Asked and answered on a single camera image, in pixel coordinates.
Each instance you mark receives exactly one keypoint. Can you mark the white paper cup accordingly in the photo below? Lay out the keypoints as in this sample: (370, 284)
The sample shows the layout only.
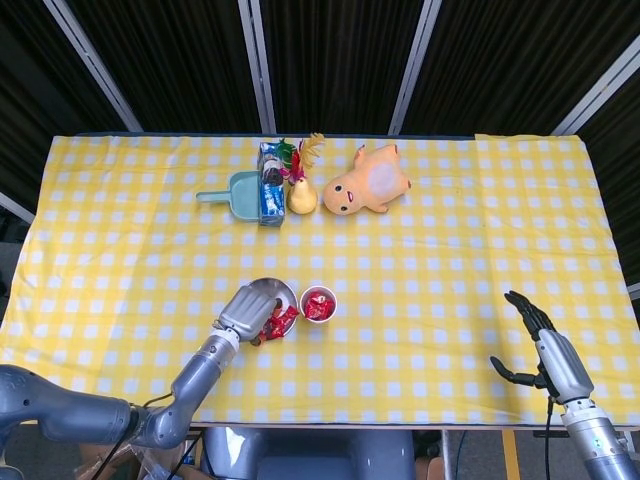
(319, 321)

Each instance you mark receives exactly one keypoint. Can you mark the yellow pear shaped vase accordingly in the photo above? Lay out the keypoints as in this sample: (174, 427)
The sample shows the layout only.
(302, 200)

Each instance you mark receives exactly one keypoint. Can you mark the red feather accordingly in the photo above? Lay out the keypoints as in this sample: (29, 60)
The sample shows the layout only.
(296, 162)

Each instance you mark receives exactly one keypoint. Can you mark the orange plush animal toy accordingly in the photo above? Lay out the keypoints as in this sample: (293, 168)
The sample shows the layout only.
(365, 187)

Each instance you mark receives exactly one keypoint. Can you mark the yellow feather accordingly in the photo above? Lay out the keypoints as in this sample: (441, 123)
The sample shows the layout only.
(314, 145)

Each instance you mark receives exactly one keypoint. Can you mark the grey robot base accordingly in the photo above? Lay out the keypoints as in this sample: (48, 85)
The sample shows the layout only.
(310, 457)

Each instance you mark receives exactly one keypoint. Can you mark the metal table leg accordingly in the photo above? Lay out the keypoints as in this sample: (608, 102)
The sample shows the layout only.
(446, 457)

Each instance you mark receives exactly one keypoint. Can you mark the green feather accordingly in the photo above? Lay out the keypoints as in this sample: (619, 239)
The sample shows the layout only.
(286, 149)

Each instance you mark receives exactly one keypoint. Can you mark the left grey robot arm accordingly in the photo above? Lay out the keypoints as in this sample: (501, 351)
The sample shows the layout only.
(200, 370)

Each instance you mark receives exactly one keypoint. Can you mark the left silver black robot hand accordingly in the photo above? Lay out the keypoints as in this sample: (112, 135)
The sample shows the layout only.
(247, 312)

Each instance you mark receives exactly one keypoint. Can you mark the brown cardboard box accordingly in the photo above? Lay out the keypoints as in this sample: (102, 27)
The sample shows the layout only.
(95, 462)

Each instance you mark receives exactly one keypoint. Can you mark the aluminium partition post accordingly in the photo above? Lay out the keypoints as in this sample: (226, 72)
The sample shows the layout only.
(415, 67)
(600, 95)
(15, 207)
(94, 67)
(635, 291)
(259, 67)

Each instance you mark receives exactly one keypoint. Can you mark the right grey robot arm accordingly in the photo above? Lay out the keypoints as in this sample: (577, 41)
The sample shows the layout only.
(595, 445)

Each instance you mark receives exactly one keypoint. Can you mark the round metal plate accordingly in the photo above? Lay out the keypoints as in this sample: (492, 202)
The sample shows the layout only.
(270, 286)

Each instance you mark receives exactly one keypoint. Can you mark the yellow white checkered tablecloth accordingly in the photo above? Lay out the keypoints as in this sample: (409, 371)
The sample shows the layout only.
(400, 250)

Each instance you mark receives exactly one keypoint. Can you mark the red candy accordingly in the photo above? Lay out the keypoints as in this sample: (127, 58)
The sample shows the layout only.
(326, 310)
(312, 302)
(277, 327)
(290, 314)

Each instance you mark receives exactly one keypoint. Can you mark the blue cookie box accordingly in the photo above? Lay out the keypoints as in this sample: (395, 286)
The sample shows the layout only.
(272, 200)

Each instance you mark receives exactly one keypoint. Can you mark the teal plastic scoop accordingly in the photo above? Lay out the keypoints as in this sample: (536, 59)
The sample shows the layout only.
(245, 197)

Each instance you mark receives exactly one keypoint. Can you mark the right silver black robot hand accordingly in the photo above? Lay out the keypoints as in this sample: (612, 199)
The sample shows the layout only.
(565, 365)

